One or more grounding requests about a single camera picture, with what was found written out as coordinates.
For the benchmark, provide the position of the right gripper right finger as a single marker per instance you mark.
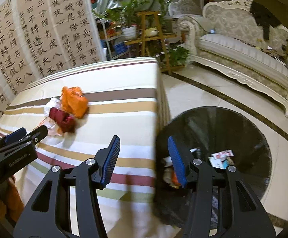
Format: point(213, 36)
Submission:
point(240, 212)

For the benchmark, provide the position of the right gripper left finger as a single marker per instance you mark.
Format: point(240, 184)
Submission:
point(47, 213)

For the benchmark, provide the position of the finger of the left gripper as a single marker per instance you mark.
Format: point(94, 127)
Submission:
point(13, 137)
point(35, 136)

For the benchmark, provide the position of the orange plastic bag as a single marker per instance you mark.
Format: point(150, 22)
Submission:
point(73, 102)

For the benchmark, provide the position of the white red snack wrapper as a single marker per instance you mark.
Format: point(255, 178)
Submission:
point(223, 155)

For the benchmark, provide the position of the red-orange plastic bag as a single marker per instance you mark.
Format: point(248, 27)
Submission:
point(174, 180)

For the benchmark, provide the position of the teal white box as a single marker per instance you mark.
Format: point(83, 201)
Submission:
point(217, 163)

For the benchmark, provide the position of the pale green wipes packet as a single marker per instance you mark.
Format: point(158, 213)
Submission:
point(167, 162)

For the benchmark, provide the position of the black lined trash bin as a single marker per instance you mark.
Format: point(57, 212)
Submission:
point(210, 133)

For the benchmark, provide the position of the white orange printed bag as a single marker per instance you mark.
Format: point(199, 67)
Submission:
point(52, 127)

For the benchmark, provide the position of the dark red crumpled bag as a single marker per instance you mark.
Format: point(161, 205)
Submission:
point(64, 120)

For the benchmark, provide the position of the striped tablecloth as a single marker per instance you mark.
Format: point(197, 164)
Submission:
point(125, 98)

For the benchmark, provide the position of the calligraphy folding screen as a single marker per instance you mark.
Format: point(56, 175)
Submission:
point(39, 38)

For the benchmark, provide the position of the metal storage shelf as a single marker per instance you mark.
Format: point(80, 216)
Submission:
point(112, 40)

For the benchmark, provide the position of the potted plant white pot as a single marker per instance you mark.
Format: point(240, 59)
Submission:
point(125, 15)

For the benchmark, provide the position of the wooden plant stand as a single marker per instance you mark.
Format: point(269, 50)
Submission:
point(160, 36)

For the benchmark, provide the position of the small floor plant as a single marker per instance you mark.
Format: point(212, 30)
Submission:
point(178, 55)

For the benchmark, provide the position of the ornate white sofa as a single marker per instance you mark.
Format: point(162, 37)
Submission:
point(226, 37)

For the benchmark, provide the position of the tall green potted plant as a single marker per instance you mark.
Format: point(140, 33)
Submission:
point(165, 22)

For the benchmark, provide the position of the ornate armchair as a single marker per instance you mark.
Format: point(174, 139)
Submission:
point(187, 9)

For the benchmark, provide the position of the black jacket on sofa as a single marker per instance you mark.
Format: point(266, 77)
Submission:
point(264, 18)

